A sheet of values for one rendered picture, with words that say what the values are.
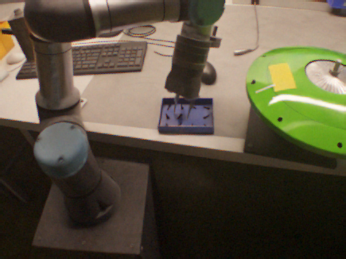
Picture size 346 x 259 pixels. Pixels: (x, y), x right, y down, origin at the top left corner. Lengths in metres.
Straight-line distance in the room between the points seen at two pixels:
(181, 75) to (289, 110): 0.24
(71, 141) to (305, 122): 0.38
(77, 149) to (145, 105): 0.29
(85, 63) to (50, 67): 0.40
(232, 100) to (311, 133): 0.30
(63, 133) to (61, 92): 0.08
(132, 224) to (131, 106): 0.30
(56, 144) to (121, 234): 0.23
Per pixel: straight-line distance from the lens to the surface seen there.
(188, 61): 0.53
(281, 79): 0.48
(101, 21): 0.35
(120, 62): 0.83
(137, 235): 0.55
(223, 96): 0.69
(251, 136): 0.59
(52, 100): 0.51
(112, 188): 0.56
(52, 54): 0.46
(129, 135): 0.61
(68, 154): 0.43
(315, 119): 0.44
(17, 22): 0.60
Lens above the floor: 1.36
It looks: 48 degrees down
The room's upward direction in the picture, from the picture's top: 6 degrees counter-clockwise
